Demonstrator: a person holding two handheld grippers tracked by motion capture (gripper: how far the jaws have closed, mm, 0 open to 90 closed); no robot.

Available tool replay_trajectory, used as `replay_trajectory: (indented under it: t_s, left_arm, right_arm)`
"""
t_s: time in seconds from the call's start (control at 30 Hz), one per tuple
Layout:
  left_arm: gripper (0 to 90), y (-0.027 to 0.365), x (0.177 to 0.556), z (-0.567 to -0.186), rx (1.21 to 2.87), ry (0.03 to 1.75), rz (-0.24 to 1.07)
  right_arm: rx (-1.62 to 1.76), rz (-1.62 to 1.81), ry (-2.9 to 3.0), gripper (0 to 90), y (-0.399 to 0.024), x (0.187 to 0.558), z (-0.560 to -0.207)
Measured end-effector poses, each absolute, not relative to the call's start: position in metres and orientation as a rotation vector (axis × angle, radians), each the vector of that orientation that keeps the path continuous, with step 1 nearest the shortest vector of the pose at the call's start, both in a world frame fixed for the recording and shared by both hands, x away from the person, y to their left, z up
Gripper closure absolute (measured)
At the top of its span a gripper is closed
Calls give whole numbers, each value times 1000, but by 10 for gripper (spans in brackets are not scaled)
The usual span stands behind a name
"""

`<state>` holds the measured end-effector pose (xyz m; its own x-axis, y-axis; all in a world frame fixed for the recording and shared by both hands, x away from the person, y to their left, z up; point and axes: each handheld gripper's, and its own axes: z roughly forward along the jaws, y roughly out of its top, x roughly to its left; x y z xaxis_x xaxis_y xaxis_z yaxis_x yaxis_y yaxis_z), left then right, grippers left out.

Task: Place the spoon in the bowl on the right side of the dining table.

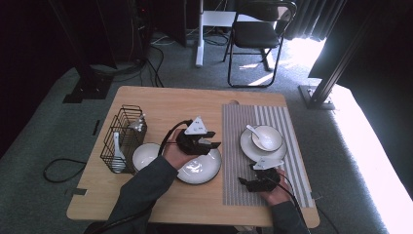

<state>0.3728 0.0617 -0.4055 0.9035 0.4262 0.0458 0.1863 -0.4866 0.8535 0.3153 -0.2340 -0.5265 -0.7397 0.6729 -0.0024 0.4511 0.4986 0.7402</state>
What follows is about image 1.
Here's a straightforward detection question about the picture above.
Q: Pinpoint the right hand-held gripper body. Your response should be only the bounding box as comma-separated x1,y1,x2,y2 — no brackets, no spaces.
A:
247,157,285,193

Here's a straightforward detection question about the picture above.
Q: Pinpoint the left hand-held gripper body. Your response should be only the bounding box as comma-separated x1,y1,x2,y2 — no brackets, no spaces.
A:
174,115,216,157

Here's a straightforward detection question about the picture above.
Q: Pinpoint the small white plate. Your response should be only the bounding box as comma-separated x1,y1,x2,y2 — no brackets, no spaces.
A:
239,125,288,163

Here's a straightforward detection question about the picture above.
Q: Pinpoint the white ceramic spoon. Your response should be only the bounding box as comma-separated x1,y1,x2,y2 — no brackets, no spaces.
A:
111,131,128,175
244,124,271,151

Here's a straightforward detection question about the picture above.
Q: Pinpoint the white bowl with dark rim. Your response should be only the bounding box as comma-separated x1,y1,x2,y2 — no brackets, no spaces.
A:
250,124,284,153
131,142,164,173

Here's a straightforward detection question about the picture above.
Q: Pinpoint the black wire basket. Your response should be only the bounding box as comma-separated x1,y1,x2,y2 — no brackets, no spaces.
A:
99,103,148,176

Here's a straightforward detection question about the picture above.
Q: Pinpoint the person's right hand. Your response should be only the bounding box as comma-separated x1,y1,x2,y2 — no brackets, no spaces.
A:
258,168,294,207

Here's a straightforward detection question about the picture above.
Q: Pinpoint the person's left hand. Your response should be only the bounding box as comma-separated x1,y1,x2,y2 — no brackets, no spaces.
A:
162,129,200,171

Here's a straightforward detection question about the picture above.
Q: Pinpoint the large white plate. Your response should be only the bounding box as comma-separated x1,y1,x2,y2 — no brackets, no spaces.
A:
174,141,223,186

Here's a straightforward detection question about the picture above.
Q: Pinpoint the striped grey placemat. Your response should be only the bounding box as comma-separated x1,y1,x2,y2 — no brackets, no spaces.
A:
221,103,316,209

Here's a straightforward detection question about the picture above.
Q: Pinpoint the black metal stand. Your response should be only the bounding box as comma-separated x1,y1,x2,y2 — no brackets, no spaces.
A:
48,0,115,104
298,6,376,111

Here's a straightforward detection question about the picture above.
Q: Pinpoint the black folding chair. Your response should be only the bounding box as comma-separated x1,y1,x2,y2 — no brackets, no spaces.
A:
222,0,298,89

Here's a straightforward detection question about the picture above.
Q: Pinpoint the black computer tower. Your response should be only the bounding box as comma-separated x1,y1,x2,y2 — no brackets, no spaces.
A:
129,0,154,63

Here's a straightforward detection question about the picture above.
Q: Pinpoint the grey pleated curtain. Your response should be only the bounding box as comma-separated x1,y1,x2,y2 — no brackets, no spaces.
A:
284,0,347,43

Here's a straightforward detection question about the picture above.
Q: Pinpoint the black curtain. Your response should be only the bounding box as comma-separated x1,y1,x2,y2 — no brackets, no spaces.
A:
0,0,77,159
307,0,413,199

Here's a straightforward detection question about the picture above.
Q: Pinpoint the left hand-held gripper cable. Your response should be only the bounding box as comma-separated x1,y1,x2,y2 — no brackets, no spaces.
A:
83,119,195,234

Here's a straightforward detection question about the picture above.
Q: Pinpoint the hand-held gripper cable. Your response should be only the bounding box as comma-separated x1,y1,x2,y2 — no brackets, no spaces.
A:
275,173,310,234
83,119,195,234

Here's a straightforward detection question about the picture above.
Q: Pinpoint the right hand-held gripper cable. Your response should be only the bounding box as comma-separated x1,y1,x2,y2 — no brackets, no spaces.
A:
275,173,310,234

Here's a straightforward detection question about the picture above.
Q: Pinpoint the bundle of black floor cables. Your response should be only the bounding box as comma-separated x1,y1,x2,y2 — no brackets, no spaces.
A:
113,32,166,89

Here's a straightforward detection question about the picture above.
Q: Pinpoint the white desk frame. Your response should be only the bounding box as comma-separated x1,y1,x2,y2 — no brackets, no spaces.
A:
194,0,261,69

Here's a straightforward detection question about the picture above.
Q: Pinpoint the white floor cable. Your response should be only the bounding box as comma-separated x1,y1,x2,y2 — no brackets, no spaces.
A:
150,29,178,47

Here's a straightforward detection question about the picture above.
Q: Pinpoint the looped black floor cable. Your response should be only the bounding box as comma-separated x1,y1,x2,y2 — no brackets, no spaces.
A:
43,158,88,184

